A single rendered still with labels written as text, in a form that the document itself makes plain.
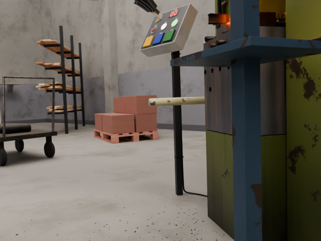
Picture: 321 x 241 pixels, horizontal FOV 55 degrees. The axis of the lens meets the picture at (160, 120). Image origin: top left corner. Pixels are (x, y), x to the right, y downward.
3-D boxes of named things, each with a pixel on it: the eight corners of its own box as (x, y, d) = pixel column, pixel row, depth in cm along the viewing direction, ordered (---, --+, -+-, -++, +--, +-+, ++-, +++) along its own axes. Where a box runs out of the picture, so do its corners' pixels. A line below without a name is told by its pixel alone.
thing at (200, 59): (251, 45, 67) (250, 36, 67) (170, 66, 103) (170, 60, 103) (343, 49, 79) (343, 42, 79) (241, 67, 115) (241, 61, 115)
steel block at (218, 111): (241, 136, 125) (240, 25, 122) (205, 129, 162) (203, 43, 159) (353, 129, 139) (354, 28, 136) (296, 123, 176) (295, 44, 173)
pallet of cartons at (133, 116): (131, 133, 600) (129, 96, 596) (163, 138, 498) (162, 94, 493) (88, 137, 556) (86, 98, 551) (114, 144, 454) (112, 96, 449)
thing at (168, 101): (150, 106, 172) (149, 97, 172) (148, 106, 177) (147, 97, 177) (222, 104, 183) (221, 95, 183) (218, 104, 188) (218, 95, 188)
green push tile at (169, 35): (170, 39, 178) (174, 29, 180) (162, 41, 184) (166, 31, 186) (172, 41, 179) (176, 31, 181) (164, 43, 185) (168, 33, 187)
